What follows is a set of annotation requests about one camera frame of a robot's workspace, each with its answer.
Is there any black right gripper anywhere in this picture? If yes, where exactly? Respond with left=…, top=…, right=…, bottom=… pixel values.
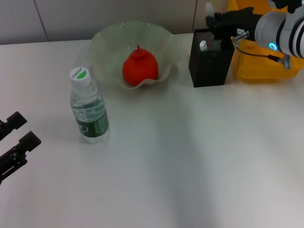
left=205, top=6, right=264, bottom=40

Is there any grey marker pen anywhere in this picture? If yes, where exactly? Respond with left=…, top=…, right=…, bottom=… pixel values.
left=205, top=2, right=223, bottom=50

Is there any translucent green wavy fruit plate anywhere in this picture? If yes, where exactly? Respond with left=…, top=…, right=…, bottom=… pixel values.
left=85, top=20, right=181, bottom=91

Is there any clear water bottle green label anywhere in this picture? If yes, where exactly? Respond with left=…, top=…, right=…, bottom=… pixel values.
left=69, top=67, right=111, bottom=144

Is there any black mesh pen holder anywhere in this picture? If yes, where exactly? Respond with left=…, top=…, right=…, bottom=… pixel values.
left=189, top=28, right=236, bottom=88

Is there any yellow plastic storage bin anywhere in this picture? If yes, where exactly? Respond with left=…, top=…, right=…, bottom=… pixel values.
left=227, top=0, right=304, bottom=84

